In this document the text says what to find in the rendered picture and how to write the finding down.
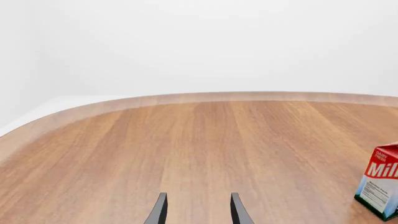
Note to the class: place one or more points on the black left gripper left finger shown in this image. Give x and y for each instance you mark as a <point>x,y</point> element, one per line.
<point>158,212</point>

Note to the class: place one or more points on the red and white milk carton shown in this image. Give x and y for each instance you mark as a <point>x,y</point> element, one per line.
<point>381,184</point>

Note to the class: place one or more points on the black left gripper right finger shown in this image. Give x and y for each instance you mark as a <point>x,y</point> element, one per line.
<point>238,213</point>

